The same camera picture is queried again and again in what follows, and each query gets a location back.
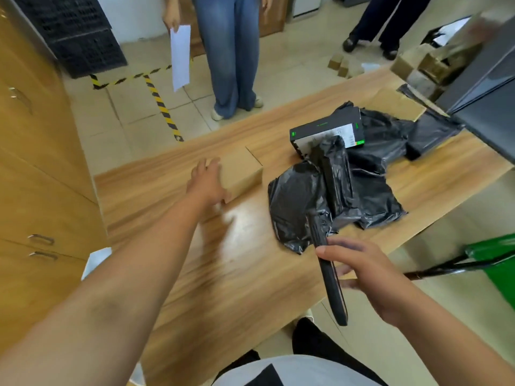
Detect person's left hand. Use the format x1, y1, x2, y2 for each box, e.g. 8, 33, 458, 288
186, 158, 232, 207

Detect person's right hand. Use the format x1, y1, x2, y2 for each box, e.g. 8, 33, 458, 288
315, 236, 419, 328

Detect plain cardboard box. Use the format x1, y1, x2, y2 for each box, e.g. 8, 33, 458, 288
217, 147, 264, 204

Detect black handheld scanner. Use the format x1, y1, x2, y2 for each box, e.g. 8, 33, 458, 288
306, 209, 349, 327

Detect pile of black poly bags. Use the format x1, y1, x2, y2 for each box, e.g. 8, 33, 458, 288
268, 101, 466, 255

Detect black box green marks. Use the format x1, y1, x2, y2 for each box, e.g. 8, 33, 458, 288
289, 106, 366, 159

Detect white woven sack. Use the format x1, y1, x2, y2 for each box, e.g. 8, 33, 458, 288
80, 247, 146, 386

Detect cardboard box red tape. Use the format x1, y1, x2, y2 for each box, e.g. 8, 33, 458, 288
362, 88, 427, 122

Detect person's left forearm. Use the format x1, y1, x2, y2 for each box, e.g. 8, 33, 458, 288
0, 192, 214, 386

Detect person's right forearm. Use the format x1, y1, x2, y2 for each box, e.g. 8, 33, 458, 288
392, 289, 515, 386

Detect person's black trousers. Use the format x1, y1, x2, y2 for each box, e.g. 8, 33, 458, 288
213, 317, 389, 386

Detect person's white black shirt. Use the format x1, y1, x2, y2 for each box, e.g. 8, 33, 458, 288
211, 354, 383, 386

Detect long yellow black hazard tape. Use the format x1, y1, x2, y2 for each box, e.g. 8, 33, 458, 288
89, 64, 185, 143

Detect white paper sheet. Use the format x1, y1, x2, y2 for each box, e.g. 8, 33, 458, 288
170, 24, 192, 93

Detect yellow wooden cabinet unit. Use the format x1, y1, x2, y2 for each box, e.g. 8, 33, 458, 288
0, 8, 109, 354

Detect plain wooden cabinet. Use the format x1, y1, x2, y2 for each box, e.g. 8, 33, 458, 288
179, 0, 290, 59

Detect black plastic crate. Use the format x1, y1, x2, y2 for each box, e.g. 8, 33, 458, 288
8, 0, 128, 80

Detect white cabinet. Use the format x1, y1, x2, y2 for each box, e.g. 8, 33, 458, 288
291, 0, 324, 19

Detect open cardboard carton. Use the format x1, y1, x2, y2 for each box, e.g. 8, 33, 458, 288
390, 8, 504, 101

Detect black white flat item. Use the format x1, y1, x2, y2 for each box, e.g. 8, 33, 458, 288
422, 18, 472, 47

